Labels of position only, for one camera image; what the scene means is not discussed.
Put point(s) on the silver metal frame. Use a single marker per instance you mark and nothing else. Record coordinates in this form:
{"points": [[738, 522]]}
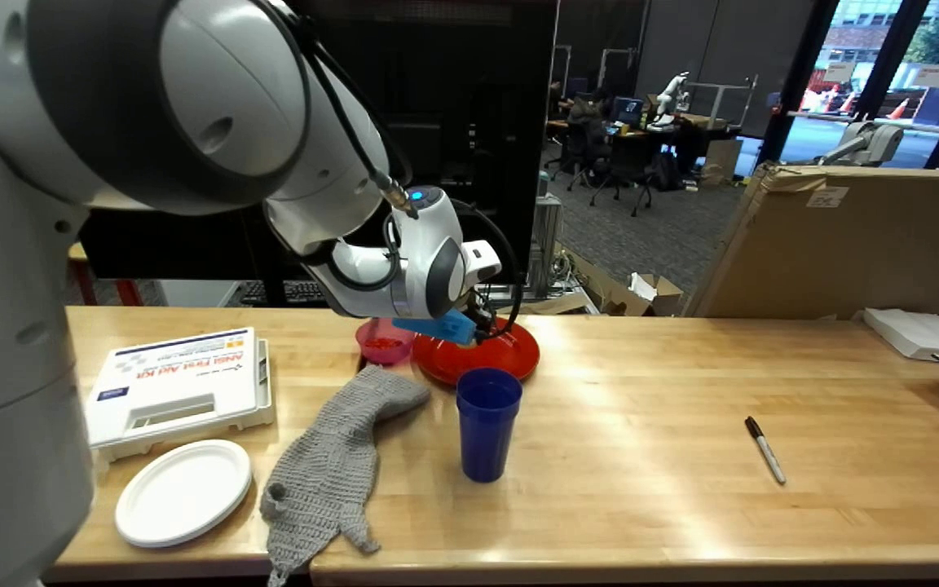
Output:
{"points": [[545, 236]]}

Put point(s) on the large flat cardboard box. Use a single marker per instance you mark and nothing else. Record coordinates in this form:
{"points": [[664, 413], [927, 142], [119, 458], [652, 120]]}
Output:
{"points": [[861, 244]]}

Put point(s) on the grey machine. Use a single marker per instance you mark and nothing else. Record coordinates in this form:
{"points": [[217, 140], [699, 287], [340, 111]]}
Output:
{"points": [[865, 145]]}

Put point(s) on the black keyboard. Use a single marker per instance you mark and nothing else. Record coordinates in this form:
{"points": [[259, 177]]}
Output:
{"points": [[294, 293]]}

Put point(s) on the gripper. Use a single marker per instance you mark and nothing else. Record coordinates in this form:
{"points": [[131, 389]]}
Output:
{"points": [[485, 324]]}

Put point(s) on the black marker pen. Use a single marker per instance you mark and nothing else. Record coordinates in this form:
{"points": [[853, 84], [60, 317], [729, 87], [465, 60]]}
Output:
{"points": [[765, 451]]}

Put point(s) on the pink plastic bowl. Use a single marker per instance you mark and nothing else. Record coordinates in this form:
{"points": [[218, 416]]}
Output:
{"points": [[380, 349]]}

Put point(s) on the stack of white paper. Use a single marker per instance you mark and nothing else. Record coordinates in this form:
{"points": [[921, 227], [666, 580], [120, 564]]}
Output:
{"points": [[918, 333]]}

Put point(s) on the grey knitted cloth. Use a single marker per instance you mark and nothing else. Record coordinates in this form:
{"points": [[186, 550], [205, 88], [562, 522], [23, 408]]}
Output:
{"points": [[331, 465]]}

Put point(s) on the red plate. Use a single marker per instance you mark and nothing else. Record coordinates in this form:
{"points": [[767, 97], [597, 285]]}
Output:
{"points": [[510, 355]]}

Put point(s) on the person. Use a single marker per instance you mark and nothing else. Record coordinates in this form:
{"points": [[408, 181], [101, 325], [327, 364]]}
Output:
{"points": [[586, 122]]}

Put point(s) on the large black screen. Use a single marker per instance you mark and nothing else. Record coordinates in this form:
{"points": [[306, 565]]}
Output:
{"points": [[469, 98]]}

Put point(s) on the open small cardboard box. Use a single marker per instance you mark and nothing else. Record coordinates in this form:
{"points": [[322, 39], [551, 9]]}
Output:
{"points": [[649, 292]]}

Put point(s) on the white paper plate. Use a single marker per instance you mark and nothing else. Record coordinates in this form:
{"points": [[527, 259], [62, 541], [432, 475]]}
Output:
{"points": [[182, 493]]}

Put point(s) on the row of office chairs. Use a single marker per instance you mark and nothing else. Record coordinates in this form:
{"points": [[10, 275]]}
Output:
{"points": [[600, 167]]}

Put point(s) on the computer monitor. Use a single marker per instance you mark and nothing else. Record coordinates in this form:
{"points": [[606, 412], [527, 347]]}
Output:
{"points": [[627, 109]]}

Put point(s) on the white first aid kit case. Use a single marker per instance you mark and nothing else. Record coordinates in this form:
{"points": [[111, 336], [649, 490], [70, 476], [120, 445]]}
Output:
{"points": [[184, 383]]}

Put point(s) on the window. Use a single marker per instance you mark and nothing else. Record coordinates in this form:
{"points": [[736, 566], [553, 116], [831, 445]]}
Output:
{"points": [[885, 73]]}

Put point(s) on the white robot arm on desk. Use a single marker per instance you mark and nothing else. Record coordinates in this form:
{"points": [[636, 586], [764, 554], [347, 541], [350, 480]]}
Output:
{"points": [[668, 102]]}

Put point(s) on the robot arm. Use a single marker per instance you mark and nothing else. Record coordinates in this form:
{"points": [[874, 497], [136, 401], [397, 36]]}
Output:
{"points": [[152, 106]]}

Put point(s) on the blue plastic cup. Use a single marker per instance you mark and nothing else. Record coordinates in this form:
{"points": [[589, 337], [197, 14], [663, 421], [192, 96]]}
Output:
{"points": [[486, 432]]}

